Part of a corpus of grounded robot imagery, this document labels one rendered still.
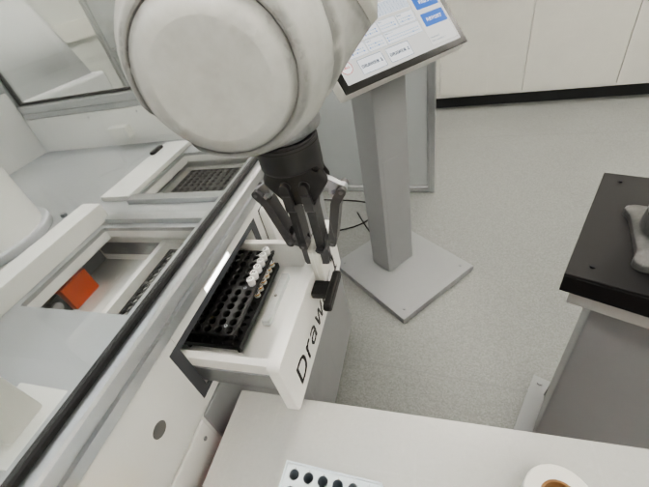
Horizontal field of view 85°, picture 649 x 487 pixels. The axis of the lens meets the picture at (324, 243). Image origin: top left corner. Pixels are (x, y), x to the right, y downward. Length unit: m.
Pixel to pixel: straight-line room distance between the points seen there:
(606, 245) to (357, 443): 0.54
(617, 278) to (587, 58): 2.83
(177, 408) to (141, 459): 0.07
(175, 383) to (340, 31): 0.46
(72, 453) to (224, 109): 0.37
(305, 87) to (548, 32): 3.22
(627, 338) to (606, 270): 0.18
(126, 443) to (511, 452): 0.46
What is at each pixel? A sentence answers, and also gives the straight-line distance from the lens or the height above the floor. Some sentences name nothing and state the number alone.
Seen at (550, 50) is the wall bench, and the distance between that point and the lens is 3.40.
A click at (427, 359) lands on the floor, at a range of 1.51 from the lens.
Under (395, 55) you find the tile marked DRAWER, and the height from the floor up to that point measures 1.00.
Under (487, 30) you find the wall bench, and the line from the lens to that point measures 3.31.
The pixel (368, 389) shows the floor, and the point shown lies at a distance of 1.45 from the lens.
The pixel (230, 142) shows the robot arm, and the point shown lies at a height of 1.23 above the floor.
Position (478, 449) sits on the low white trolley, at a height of 0.76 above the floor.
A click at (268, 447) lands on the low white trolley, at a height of 0.76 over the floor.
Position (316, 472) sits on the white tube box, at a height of 0.80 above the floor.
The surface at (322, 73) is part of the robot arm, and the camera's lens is 0.18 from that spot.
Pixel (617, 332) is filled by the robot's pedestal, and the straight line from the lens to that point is 0.87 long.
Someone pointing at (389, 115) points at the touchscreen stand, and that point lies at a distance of 1.37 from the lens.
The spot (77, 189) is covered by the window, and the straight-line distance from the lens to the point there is 0.43.
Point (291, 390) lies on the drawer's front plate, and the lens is 0.49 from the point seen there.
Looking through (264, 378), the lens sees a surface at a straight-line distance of 0.51.
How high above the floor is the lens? 1.29
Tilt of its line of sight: 39 degrees down
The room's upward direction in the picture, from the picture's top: 14 degrees counter-clockwise
